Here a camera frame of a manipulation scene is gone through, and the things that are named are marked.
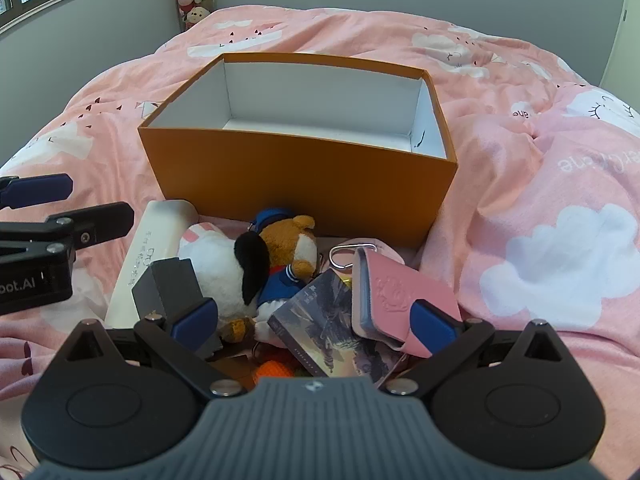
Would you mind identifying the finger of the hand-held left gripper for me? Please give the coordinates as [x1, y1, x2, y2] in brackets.
[0, 201, 135, 262]
[0, 173, 74, 210]

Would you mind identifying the long white printed box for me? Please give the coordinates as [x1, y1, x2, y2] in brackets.
[104, 199, 201, 329]

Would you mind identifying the white plush dog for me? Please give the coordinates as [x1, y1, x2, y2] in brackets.
[177, 225, 274, 332]

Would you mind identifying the orange cardboard box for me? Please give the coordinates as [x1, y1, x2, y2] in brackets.
[137, 52, 459, 252]

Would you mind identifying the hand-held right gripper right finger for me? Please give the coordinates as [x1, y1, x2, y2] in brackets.
[378, 299, 575, 400]

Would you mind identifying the pink cloud print blanket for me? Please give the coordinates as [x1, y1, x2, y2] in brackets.
[0, 5, 640, 480]

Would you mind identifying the silver carabiner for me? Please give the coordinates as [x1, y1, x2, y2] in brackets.
[327, 242, 377, 272]

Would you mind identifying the dark grey box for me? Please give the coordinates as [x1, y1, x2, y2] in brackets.
[131, 257, 224, 361]

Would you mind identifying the dark printed book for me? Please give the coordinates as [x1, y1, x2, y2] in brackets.
[267, 270, 407, 379]

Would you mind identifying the orange knitted toy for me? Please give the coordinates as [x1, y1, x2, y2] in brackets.
[252, 357, 307, 387]

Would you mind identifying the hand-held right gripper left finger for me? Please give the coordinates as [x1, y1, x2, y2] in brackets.
[54, 298, 253, 402]

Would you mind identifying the brown sailor plush bear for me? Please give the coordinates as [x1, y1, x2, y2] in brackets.
[220, 207, 321, 345]

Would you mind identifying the white door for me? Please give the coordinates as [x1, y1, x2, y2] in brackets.
[600, 0, 640, 111]

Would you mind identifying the pink wallet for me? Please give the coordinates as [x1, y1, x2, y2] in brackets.
[327, 239, 464, 359]

